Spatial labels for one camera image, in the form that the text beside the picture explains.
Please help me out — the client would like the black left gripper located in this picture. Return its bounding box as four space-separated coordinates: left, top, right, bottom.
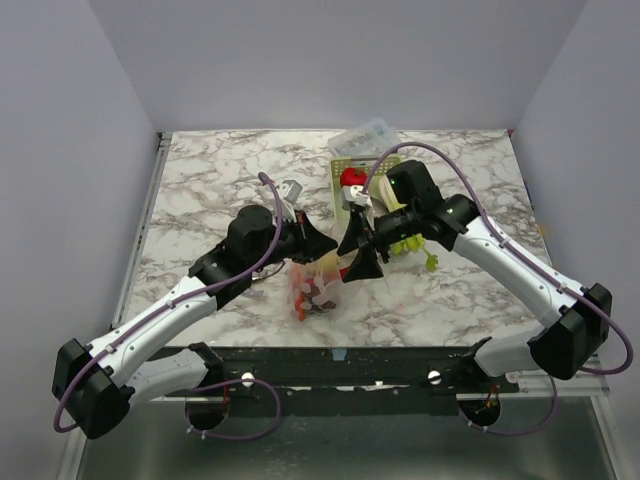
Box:
249 210 339 273

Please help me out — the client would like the clear zip top bag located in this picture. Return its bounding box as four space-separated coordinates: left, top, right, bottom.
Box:
286 249 361 322

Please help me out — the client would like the green fake vegetable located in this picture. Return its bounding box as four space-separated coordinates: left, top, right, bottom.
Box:
378 175 439 273

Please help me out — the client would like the red fake apple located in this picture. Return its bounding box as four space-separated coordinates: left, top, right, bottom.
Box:
339 167 367 187

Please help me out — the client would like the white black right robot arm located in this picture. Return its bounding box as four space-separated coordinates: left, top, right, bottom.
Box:
338 160 612 392

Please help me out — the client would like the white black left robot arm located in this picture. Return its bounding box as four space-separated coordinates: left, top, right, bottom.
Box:
52 204 337 439

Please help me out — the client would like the yellow fake pepper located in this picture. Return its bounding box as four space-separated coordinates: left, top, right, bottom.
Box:
316 253 339 272

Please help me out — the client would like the orange fake carrot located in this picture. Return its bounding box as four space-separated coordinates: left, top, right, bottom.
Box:
289 266 305 322

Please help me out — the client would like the dark purple fake food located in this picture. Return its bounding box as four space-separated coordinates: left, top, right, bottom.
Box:
301 293 337 314

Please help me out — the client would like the green perforated plastic basket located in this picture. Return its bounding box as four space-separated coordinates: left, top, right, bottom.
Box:
329 154 404 238

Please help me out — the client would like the clear plastic organizer box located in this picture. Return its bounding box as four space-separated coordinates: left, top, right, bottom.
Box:
327 118 401 157

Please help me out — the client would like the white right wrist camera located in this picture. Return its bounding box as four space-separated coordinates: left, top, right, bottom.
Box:
341 186 373 211

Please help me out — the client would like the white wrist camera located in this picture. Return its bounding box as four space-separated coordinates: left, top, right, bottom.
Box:
276 179 303 222
341 186 373 211

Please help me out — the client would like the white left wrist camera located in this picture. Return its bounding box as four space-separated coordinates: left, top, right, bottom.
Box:
276 179 303 222

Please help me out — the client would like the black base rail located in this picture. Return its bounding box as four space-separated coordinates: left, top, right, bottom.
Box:
164 344 526 416

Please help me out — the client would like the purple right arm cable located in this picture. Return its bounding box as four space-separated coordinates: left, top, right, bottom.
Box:
362 142 630 437

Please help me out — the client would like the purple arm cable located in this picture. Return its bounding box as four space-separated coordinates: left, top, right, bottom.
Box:
362 142 630 437
52 172 284 441

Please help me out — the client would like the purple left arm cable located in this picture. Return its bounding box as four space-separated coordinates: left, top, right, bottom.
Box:
52 172 284 441

